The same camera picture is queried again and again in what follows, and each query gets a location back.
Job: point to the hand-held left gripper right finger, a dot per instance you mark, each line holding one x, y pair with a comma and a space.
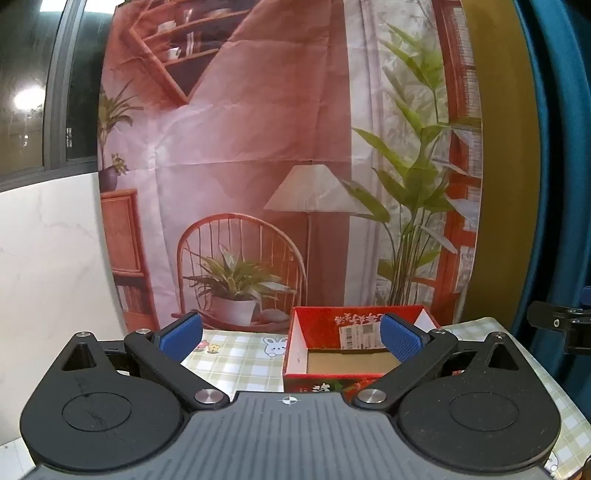
399, 339

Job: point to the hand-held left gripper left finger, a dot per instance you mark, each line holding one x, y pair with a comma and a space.
178, 337

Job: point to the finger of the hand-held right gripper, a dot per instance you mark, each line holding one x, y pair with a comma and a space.
572, 323

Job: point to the red strawberry print cardboard box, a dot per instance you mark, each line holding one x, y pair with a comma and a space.
318, 323

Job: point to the green checked rabbit print tablecloth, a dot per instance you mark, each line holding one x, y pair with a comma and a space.
240, 360

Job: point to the teal curtain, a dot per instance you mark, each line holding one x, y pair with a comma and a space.
563, 184

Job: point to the dark framed window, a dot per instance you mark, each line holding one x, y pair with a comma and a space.
27, 69

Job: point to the printed room scene wall backdrop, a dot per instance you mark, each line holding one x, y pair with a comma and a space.
277, 115

